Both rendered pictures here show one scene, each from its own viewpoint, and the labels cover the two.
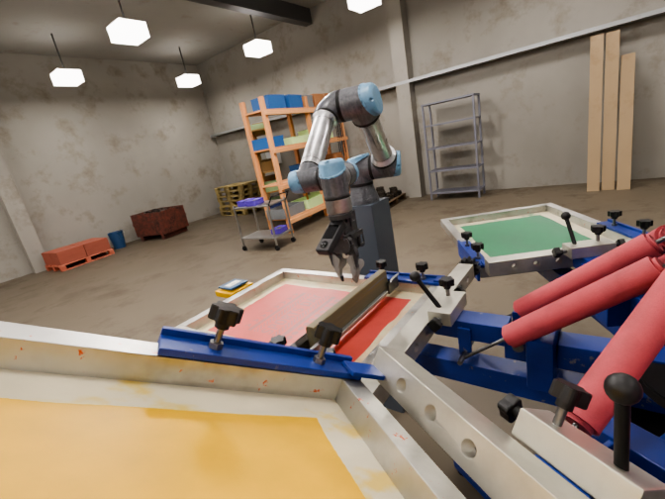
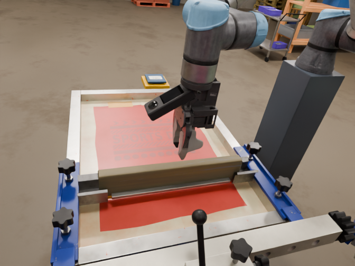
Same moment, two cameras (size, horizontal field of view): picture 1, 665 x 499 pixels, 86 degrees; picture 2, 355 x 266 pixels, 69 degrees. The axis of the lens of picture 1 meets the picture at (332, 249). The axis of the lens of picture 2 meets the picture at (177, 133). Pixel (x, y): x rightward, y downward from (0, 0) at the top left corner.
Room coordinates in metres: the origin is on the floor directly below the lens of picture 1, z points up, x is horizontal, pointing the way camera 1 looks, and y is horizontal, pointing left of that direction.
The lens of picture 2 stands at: (0.54, -0.28, 1.53)
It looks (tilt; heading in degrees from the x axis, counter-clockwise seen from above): 35 degrees down; 30
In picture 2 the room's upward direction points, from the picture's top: 8 degrees clockwise
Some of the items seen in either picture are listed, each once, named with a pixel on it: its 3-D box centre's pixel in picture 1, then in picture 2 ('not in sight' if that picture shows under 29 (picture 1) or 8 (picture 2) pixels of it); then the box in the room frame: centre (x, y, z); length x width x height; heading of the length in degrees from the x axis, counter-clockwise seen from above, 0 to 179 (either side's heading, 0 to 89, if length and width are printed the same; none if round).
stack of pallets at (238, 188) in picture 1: (239, 198); (273, 3); (10.99, 2.47, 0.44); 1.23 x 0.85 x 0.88; 52
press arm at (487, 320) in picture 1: (471, 325); not in sight; (0.77, -0.30, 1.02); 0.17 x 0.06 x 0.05; 51
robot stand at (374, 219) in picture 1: (381, 309); (268, 170); (1.76, -0.20, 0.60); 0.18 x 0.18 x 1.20; 52
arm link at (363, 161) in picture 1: (360, 168); (333, 27); (1.76, -0.21, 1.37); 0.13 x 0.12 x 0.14; 68
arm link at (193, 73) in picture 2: (337, 206); (198, 68); (1.02, -0.04, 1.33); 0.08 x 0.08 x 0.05
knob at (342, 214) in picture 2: (467, 268); (335, 227); (1.12, -0.44, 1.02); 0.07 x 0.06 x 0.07; 51
